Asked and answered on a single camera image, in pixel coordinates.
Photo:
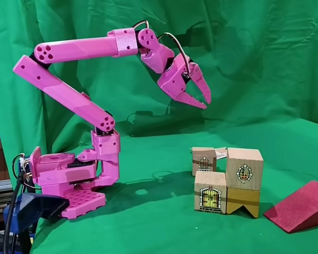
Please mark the wooden block balcony window print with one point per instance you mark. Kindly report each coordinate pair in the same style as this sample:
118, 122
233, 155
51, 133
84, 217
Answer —
204, 162

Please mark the green cloth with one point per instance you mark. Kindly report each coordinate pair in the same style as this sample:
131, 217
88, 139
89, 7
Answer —
254, 79

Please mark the wooden block oval window print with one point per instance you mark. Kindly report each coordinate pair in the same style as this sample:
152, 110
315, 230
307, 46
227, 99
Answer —
243, 169

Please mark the wooden block door print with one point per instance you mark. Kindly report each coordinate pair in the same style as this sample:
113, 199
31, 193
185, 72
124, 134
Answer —
210, 193

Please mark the gold notched wooden block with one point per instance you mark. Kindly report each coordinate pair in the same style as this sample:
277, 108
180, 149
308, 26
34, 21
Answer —
241, 198

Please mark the red wooden wedge block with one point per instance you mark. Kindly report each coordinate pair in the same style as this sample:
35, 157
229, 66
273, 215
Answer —
299, 209

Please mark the blue black table clamp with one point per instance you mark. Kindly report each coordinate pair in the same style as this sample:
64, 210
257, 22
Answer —
37, 209

